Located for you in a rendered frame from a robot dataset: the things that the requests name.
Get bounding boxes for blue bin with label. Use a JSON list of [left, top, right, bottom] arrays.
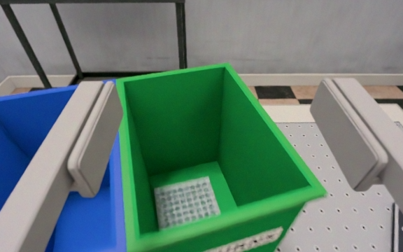
[[0, 85, 129, 252]]

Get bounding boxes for green bin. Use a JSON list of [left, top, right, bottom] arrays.
[[116, 63, 326, 252]]

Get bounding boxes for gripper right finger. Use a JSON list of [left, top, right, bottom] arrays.
[[309, 78, 403, 213]]

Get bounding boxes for white well plate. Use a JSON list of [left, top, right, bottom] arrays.
[[154, 176, 220, 228]]

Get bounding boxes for grey perforated base plate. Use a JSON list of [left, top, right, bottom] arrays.
[[273, 122, 394, 252]]

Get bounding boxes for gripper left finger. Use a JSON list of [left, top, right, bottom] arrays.
[[0, 81, 124, 252]]

